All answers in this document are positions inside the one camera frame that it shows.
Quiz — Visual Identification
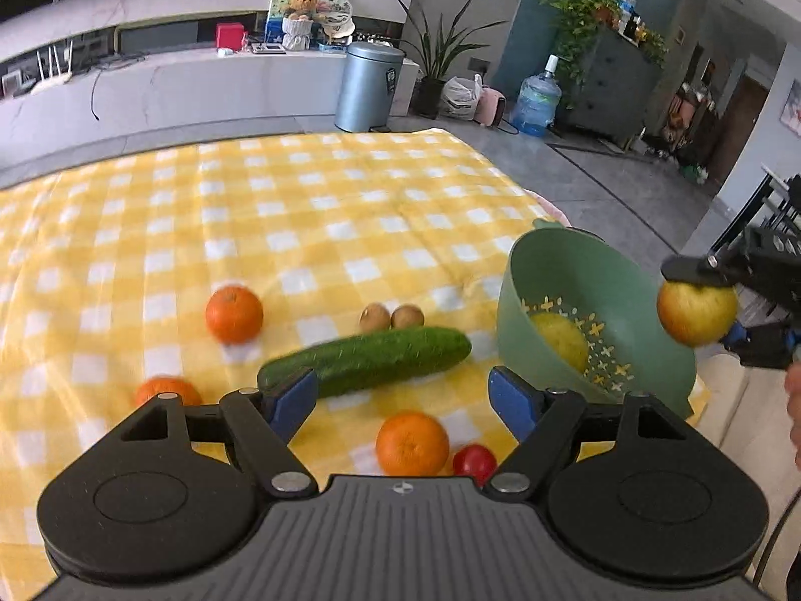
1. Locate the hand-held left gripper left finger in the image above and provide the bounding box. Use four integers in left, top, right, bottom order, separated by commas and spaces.
119, 367, 319, 499

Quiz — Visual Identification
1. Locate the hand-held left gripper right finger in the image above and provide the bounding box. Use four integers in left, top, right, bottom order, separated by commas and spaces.
485, 366, 690, 502

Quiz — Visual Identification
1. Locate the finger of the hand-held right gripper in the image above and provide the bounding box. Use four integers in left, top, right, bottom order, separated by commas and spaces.
718, 319, 801, 370
661, 253, 755, 290

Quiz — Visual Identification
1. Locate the yellow red apple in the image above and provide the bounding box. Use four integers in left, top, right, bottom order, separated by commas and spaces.
656, 280, 739, 348

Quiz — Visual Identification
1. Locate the green colander bowl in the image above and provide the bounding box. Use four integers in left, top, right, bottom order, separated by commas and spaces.
496, 219, 700, 417

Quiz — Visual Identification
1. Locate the orange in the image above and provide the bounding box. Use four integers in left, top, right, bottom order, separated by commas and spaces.
205, 285, 265, 345
375, 411, 451, 477
134, 376, 204, 408

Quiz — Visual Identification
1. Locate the person's right hand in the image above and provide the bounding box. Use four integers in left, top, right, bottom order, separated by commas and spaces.
784, 364, 801, 469

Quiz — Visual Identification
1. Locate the red tomato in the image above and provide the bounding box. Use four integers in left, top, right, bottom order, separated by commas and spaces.
452, 444, 498, 484

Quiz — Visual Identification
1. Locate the black dining chair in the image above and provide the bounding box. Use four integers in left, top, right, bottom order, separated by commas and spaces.
712, 164, 801, 252

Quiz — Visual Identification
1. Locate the lemon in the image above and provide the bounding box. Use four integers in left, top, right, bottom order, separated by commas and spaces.
529, 313, 590, 378

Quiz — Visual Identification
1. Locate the green cucumber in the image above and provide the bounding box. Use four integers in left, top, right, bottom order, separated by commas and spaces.
257, 326, 472, 399

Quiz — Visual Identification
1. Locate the pink blanket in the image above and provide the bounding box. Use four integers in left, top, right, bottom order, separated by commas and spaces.
529, 191, 573, 227

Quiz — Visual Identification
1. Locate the yellow checked tablecloth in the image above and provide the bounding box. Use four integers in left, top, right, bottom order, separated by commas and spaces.
0, 128, 712, 584

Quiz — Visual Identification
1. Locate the grey drawer cabinet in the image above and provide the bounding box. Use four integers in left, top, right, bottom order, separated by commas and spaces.
565, 26, 659, 146

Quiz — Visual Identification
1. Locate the blue water jug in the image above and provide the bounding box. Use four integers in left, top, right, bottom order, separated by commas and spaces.
512, 54, 563, 138

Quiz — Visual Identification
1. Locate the pink small heater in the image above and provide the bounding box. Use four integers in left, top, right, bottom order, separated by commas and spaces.
474, 88, 507, 129

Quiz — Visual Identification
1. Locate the trailing ivy plant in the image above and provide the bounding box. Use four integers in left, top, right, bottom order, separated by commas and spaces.
539, 0, 669, 110

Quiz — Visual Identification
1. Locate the white plastic bag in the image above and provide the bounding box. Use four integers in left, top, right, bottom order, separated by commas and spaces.
439, 73, 485, 122

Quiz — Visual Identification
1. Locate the silver pedal trash can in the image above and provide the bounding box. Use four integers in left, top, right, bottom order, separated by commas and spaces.
334, 42, 405, 134

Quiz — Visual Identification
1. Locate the long-leaf potted plant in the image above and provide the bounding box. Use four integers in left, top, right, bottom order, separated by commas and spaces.
394, 0, 509, 120

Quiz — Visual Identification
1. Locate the grey speaker box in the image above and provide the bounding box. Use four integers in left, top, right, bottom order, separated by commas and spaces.
116, 19, 202, 55

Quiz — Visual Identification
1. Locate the white router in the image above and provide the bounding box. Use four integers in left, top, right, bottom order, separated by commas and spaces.
30, 39, 77, 96

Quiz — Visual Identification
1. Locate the wall picture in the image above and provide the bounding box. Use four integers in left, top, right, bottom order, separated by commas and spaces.
778, 79, 801, 137

